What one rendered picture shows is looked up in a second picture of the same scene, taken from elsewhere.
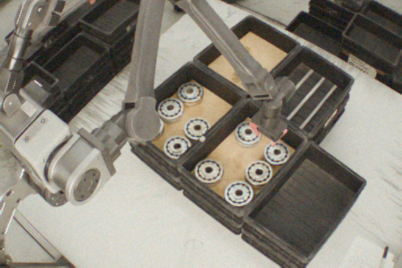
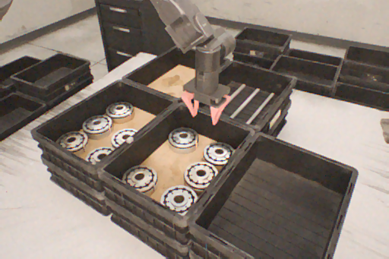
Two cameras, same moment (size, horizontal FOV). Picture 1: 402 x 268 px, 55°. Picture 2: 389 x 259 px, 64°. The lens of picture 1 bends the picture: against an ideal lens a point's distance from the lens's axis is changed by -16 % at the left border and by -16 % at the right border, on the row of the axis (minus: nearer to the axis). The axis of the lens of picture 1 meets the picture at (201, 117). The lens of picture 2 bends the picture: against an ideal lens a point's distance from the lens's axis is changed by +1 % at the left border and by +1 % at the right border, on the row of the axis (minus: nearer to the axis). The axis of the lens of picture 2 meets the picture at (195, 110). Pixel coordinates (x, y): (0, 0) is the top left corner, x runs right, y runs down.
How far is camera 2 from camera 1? 0.76 m
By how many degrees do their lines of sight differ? 20
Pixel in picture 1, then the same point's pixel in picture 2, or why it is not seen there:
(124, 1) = (64, 68)
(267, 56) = not seen: hidden behind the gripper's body
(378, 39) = (305, 75)
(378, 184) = (363, 191)
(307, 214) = (279, 223)
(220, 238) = not seen: outside the picture
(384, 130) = (343, 135)
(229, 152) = (164, 159)
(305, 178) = (260, 178)
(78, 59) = (12, 118)
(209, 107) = (140, 122)
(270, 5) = not seen: hidden behind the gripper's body
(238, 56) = not seen: outside the picture
